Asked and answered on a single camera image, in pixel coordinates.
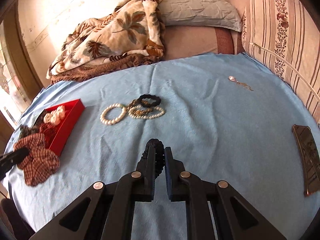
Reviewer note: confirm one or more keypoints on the leopard print scrunchie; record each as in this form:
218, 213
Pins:
139, 109

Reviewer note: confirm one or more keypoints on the light blue bed cloth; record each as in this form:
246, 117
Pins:
226, 117

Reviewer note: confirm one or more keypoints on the pink brown bed sheet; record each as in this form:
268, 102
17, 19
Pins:
187, 41

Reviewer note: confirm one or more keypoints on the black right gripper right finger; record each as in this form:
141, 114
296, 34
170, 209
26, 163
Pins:
173, 169

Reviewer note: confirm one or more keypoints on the dark red dotted scrunchie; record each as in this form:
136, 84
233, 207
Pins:
49, 132

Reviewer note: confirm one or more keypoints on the red plaid scrunchie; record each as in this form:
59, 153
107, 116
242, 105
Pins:
40, 163

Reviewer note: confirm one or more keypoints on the striped floral pillow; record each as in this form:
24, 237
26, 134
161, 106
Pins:
282, 36

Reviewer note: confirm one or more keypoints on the red jewelry box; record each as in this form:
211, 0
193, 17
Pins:
63, 130

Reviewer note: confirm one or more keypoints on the floral brown cream blanket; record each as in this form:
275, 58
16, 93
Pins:
132, 35

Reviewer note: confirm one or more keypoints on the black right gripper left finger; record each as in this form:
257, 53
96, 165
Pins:
146, 186

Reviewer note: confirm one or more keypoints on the light blue pillow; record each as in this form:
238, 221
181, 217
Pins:
208, 13

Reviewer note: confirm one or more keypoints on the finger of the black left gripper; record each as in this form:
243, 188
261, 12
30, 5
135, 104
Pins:
11, 159

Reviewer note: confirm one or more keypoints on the black smartphone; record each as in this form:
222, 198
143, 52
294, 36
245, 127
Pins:
309, 157

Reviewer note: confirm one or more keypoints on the dark brown fuzzy scrunchie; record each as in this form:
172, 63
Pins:
26, 131

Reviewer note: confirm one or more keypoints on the white cherry print scrunchie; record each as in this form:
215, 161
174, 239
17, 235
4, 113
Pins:
55, 116

